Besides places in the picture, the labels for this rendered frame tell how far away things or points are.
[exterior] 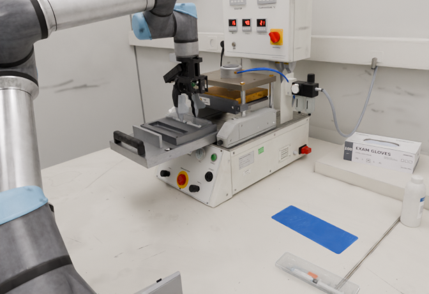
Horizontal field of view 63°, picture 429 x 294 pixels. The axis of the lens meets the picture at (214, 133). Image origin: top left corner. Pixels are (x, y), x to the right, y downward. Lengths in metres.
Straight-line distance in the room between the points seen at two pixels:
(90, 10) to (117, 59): 1.81
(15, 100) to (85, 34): 1.75
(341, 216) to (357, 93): 0.61
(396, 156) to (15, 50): 1.14
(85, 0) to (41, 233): 0.50
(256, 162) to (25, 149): 0.74
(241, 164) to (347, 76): 0.64
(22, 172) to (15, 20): 0.29
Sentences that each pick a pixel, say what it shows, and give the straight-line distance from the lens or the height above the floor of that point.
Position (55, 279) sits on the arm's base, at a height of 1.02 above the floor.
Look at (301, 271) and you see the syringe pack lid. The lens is 0.89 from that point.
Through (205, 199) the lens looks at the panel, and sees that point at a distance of 1.15.
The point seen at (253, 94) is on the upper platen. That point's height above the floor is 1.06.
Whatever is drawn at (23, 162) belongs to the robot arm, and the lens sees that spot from 0.77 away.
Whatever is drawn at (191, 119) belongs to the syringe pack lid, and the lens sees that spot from 1.16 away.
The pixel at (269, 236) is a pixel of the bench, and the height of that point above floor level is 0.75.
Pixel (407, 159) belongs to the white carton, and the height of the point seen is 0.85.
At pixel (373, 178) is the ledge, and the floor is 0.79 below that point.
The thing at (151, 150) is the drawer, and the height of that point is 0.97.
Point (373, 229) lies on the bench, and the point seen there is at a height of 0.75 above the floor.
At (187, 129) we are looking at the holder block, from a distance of 1.10.
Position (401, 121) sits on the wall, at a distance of 1.52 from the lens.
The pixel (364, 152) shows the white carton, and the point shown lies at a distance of 1.34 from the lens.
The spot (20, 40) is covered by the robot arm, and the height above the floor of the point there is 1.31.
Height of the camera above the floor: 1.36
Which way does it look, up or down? 20 degrees down
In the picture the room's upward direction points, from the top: 3 degrees counter-clockwise
